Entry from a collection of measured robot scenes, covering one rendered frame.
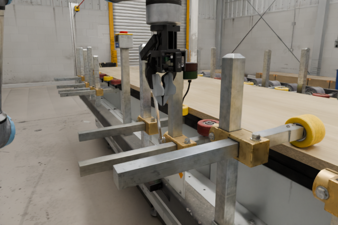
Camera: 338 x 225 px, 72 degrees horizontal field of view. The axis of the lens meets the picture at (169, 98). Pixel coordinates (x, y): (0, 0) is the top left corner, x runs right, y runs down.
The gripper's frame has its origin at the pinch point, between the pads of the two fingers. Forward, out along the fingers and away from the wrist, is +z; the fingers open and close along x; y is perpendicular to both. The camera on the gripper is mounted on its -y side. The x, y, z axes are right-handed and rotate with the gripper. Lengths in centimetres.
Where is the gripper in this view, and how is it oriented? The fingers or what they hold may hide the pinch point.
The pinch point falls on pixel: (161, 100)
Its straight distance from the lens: 65.4
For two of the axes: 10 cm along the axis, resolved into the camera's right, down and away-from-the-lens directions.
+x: 8.8, -1.0, 4.6
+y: 4.7, 1.8, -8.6
